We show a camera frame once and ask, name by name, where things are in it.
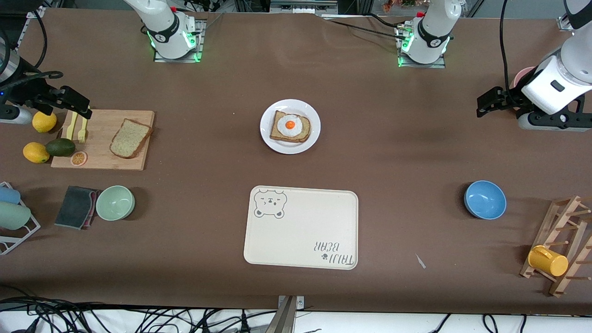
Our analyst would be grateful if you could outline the plain brown bread slice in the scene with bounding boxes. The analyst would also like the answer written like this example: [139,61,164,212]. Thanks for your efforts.
[110,118,154,160]

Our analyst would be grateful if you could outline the white round plate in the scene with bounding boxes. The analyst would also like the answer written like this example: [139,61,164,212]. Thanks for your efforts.
[260,99,321,154]

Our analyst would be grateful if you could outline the fried egg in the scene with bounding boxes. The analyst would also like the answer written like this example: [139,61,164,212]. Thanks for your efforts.
[277,114,303,137]

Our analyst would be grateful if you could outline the toasted bread slice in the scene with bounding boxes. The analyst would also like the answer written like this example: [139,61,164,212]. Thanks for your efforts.
[270,110,311,143]

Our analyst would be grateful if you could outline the yellow plastic knife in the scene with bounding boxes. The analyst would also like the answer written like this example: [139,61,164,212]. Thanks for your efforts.
[66,110,79,141]

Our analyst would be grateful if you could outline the pink bowl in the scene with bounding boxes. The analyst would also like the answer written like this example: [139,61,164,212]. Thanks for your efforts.
[512,67,537,91]

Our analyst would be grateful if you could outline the yellow lemon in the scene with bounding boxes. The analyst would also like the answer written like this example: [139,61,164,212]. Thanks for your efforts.
[23,142,50,164]
[32,111,57,134]

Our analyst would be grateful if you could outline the dark green avocado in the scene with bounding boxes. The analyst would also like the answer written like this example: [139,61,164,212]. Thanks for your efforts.
[45,138,76,158]

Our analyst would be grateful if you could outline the wooden cutting board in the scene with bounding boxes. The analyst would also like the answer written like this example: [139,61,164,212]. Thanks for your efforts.
[50,109,155,171]

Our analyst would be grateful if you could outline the blue bowl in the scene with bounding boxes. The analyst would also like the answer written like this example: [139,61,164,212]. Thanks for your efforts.
[464,180,507,220]

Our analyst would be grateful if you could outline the dark grey sponge cloth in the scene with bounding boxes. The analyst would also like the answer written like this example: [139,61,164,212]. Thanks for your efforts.
[54,185,98,229]

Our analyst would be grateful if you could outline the pale green bowl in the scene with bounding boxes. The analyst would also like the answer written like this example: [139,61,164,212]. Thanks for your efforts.
[95,185,136,222]

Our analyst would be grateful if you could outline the light blue cup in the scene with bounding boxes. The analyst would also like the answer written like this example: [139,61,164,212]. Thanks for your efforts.
[0,186,21,205]

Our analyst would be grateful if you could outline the pale green cup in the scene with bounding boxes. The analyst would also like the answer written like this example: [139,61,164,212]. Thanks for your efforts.
[0,202,32,231]

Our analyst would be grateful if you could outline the wooden mug rack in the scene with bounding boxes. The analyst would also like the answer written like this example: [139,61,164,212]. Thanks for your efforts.
[519,195,592,297]

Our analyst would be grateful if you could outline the yellow mug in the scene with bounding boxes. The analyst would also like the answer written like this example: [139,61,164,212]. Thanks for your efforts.
[528,245,569,278]

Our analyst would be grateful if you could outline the beige bear print tray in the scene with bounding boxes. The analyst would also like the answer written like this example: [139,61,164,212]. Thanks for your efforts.
[243,185,359,271]

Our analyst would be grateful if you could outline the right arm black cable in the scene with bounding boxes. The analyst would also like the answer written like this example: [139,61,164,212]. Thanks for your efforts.
[0,8,64,93]

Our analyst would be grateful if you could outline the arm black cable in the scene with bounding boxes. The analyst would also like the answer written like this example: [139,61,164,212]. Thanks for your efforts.
[0,8,64,93]
[499,0,525,100]

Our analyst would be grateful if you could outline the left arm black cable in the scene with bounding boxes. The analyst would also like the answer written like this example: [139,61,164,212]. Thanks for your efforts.
[499,0,525,100]

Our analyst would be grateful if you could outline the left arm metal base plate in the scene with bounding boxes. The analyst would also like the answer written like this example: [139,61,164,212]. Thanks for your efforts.
[395,23,447,69]

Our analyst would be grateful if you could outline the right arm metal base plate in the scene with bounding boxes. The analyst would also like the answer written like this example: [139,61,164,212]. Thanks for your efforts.
[154,18,205,64]

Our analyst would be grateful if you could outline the white wire cup rack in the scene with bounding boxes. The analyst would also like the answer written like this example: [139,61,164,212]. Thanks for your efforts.
[0,181,41,256]

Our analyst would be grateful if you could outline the black cable across table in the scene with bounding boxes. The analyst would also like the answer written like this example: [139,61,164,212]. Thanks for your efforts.
[321,15,408,43]

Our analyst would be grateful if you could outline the tangled black floor cables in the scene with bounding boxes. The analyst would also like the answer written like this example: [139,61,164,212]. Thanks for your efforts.
[0,286,278,333]

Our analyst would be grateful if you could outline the grey metal frame beam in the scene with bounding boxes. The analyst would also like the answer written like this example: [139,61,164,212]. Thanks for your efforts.
[270,0,339,14]

